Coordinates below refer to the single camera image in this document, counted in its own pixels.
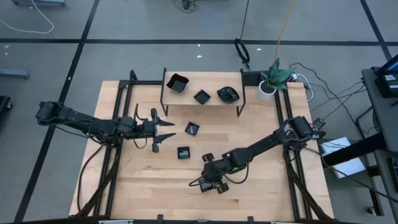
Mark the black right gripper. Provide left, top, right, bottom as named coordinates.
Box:
left=200, top=152, right=230, bottom=195

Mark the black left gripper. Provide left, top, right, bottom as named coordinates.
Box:
left=134, top=108, right=177, bottom=153

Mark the black wavy square mini bowl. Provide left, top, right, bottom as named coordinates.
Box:
left=166, top=73, right=190, bottom=93

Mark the black leaf-shaped mini plate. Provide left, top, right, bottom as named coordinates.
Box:
left=216, top=86, right=240, bottom=105

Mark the wooden shelf with black legs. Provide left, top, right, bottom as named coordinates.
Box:
left=159, top=67, right=246, bottom=118

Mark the black power strip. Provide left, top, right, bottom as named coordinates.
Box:
left=242, top=70, right=265, bottom=85

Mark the green plant in white pot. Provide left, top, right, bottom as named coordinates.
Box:
left=257, top=57, right=296, bottom=102

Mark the small black box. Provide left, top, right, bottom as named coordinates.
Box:
left=312, top=117, right=326, bottom=130

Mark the white paper box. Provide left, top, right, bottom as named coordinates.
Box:
left=319, top=136, right=367, bottom=180

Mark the black desk leg beam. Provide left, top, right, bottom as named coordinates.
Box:
left=322, top=133, right=388, bottom=167

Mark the grey metal base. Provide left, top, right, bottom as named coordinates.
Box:
left=11, top=0, right=67, bottom=7
left=0, top=68, right=31, bottom=80

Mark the black caster base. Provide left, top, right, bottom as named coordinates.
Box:
left=0, top=95, right=13, bottom=113

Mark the grey desk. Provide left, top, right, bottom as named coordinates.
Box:
left=361, top=66, right=398, bottom=224

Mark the black device with labels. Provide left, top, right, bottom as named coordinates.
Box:
left=374, top=73, right=398, bottom=98

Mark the blue screen laptop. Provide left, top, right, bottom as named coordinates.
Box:
left=377, top=53, right=398, bottom=75

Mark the black aluminium rig frame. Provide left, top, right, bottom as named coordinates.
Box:
left=74, top=70, right=335, bottom=222

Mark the white power adapter cable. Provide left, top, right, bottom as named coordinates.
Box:
left=290, top=73, right=314, bottom=103

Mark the black cable bundle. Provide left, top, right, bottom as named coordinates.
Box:
left=172, top=0, right=201, bottom=14

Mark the black power cable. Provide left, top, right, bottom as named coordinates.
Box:
left=289, top=62, right=368, bottom=113

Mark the black coiled floor cable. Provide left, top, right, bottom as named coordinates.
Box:
left=233, top=0, right=251, bottom=71

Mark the white floor cable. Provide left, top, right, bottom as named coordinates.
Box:
left=0, top=0, right=55, bottom=35

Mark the yellow hanging cable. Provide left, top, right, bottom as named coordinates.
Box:
left=273, top=0, right=297, bottom=62

